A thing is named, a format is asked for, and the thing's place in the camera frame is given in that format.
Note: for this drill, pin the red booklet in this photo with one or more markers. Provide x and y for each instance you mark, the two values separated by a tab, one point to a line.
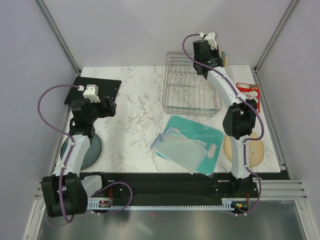
251	91

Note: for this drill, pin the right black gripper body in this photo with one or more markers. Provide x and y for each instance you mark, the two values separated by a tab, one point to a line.
214	53

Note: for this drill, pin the metal wire dish rack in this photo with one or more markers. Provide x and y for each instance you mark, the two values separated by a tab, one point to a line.
186	92

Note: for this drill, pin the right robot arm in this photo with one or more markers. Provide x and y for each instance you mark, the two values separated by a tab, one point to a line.
240	118

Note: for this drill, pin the blue and beige plate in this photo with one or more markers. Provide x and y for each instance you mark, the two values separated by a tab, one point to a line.
224	58

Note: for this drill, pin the black square plate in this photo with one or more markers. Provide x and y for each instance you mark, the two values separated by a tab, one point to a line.
106	87

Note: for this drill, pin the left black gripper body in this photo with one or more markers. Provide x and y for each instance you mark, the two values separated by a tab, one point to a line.
97	110

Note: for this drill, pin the beige bird plate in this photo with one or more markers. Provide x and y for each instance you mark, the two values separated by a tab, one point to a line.
256	151
219	52

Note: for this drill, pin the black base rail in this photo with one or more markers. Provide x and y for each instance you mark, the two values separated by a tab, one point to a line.
173	189

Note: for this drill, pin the clear plastic zip bag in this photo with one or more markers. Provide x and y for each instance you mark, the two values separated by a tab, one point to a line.
183	151

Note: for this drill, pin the dark teal plate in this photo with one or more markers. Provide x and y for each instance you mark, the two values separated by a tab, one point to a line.
96	150

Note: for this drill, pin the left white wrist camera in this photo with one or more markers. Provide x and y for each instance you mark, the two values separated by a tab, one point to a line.
90	92

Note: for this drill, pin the light blue cable duct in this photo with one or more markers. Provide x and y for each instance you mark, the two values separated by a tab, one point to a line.
95	204

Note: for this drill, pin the teal cutting board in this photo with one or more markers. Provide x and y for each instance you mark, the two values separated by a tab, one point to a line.
209	135

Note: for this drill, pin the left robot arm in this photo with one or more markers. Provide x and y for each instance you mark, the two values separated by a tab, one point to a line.
65	194

